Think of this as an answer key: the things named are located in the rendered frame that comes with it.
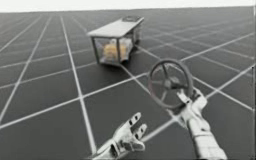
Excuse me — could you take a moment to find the dark steering wheel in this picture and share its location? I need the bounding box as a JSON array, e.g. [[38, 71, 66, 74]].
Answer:
[[146, 58, 195, 111]]

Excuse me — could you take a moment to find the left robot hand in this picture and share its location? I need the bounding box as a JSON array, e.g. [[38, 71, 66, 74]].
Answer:
[[111, 111, 149, 153]]

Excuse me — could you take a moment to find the grey cart with brown box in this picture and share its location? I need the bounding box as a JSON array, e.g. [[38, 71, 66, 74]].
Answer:
[[86, 15, 146, 67]]

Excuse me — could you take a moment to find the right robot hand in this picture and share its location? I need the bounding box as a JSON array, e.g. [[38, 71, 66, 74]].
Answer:
[[167, 87, 210, 131]]

